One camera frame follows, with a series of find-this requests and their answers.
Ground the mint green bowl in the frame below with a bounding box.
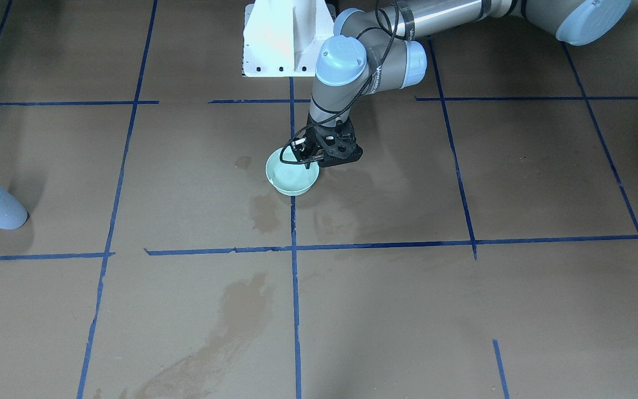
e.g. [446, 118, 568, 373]
[265, 149, 320, 196]

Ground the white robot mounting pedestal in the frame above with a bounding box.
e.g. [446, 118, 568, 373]
[241, 1, 337, 78]

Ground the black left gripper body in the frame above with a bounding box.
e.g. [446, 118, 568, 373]
[301, 123, 364, 168]

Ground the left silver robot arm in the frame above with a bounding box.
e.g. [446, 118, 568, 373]
[279, 1, 631, 168]

